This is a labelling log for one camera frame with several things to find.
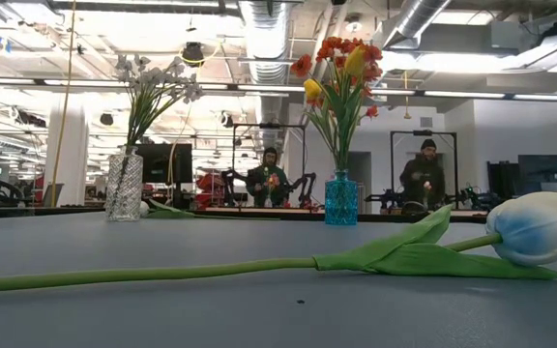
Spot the yellow tulip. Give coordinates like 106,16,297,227
338,44,367,173
302,77,352,173

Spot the red flower bunch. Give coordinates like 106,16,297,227
289,36,385,173

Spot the white flower bunch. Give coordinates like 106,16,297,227
113,52,205,221

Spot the blue glass vase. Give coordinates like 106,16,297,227
324,168,360,226

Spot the clear cut-glass vase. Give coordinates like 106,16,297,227
105,144,145,223

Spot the person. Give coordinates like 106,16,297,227
398,138,448,210
245,146,290,209

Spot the black monitor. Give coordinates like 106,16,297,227
132,142,194,185

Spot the black ceiling dome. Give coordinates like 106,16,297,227
181,42,206,69

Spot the blue and white tulip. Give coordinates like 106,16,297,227
0,191,557,295

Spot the dark screen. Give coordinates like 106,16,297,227
516,154,557,197

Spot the black metal frame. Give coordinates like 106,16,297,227
231,122,308,195
390,129,459,210

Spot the thin yellow cable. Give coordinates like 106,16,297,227
164,62,197,204

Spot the silver ceiling duct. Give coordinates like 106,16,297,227
237,0,293,185

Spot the long yellow cable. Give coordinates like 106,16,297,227
48,0,77,209

